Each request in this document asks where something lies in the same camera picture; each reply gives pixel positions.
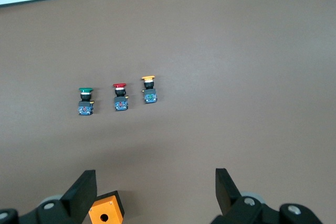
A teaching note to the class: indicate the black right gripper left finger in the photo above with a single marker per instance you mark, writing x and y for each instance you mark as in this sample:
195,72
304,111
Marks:
81,195

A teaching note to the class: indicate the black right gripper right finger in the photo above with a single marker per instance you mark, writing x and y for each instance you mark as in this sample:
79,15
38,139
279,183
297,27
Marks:
225,192

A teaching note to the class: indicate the green mushroom push button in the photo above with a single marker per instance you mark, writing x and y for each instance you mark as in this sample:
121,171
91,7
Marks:
85,106

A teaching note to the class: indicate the red mushroom push button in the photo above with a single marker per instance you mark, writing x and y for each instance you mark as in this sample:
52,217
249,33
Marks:
120,102

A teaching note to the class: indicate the yellow mushroom push button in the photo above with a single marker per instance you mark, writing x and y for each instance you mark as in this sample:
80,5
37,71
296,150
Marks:
150,95

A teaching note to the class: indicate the orange button enclosure box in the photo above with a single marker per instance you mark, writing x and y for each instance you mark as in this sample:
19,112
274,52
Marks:
106,204

